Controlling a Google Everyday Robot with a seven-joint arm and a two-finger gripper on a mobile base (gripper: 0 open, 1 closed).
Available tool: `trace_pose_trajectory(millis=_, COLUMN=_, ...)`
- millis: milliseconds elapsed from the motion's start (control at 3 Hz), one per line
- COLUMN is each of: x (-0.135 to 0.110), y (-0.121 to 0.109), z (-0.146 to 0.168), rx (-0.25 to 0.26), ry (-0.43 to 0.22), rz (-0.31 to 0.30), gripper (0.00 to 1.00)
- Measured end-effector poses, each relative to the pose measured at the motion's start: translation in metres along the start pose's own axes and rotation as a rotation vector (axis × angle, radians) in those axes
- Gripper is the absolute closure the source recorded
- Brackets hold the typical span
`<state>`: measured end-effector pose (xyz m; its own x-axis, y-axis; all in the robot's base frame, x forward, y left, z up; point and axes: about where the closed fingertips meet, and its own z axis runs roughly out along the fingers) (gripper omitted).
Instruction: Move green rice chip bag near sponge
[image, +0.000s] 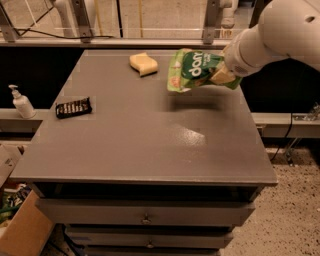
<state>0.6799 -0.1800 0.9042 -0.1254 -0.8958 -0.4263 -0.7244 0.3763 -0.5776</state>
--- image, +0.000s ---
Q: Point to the top grey drawer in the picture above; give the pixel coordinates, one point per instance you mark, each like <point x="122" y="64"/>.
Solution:
<point x="160" y="213"/>

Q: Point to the metal railing frame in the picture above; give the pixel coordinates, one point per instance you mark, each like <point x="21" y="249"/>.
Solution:
<point x="124" y="24"/>

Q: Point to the white pump dispenser bottle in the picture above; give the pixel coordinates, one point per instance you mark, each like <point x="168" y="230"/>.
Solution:
<point x="22" y="103"/>

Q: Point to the middle grey drawer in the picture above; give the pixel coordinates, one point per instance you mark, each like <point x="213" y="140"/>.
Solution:
<point x="150" y="237"/>

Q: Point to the grey drawer cabinet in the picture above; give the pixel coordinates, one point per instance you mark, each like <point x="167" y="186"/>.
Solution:
<point x="142" y="142"/>

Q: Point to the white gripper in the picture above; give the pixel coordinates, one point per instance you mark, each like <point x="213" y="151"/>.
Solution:
<point x="234" y="62"/>

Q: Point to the green rice chip bag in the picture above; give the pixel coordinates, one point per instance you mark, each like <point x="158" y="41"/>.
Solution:
<point x="189" y="69"/>

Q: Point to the yellow sponge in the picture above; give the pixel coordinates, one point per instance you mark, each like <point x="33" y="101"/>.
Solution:
<point x="144" y="64"/>

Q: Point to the cardboard box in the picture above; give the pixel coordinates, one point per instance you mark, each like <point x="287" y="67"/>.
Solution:
<point x="28" y="231"/>

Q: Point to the black snack bar wrapper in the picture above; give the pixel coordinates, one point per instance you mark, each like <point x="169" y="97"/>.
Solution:
<point x="73" y="108"/>

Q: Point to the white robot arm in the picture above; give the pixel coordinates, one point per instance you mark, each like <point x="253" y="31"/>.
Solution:
<point x="302" y="19"/>

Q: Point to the grey drawer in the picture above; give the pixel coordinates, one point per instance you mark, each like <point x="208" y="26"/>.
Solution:
<point x="160" y="213"/>
<point x="150" y="237"/>

